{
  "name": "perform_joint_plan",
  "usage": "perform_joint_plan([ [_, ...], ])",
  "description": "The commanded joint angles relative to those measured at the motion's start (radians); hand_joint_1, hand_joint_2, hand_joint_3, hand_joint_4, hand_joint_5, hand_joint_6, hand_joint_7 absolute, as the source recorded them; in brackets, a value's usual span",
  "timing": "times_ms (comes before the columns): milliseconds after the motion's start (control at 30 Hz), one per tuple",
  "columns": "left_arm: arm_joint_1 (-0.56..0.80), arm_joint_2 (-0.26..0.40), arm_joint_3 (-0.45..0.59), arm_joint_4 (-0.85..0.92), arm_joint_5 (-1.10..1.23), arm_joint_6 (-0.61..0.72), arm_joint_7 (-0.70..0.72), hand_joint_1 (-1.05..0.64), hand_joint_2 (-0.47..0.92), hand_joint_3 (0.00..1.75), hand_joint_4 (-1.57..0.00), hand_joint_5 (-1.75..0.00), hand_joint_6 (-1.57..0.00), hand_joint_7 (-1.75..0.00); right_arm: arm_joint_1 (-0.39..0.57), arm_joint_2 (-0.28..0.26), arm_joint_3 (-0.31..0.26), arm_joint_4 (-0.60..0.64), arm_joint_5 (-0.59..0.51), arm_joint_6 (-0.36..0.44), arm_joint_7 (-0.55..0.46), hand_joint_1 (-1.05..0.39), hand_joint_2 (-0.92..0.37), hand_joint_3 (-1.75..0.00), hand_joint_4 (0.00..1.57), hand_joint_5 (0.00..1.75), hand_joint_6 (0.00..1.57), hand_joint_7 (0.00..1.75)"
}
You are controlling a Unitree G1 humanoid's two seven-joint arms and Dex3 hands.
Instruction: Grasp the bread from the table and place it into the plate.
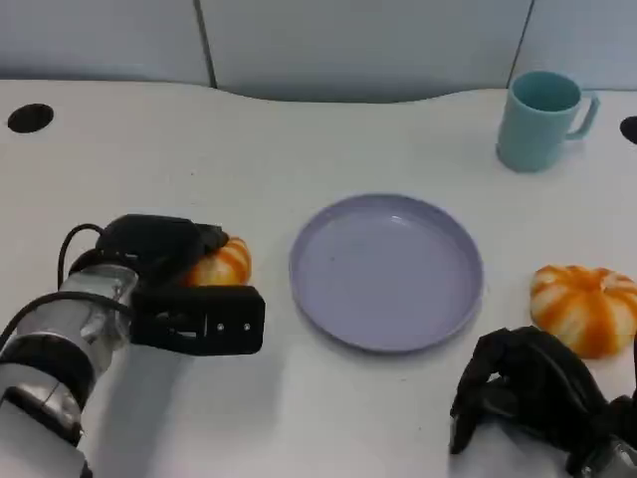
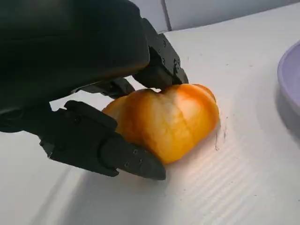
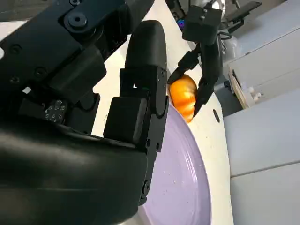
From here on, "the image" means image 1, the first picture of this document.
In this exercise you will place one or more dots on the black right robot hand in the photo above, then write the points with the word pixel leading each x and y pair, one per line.
pixel 537 378

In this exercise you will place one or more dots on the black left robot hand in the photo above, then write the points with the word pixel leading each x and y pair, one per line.
pixel 149 244

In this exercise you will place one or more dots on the orange white toy bread roll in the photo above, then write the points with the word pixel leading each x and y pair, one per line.
pixel 582 309
pixel 226 266

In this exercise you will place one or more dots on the lilac plate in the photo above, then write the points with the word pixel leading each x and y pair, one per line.
pixel 388 274

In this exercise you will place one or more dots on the pale green mug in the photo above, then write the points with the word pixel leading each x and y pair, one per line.
pixel 535 124

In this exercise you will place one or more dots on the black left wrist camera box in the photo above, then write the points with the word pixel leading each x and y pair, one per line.
pixel 209 318

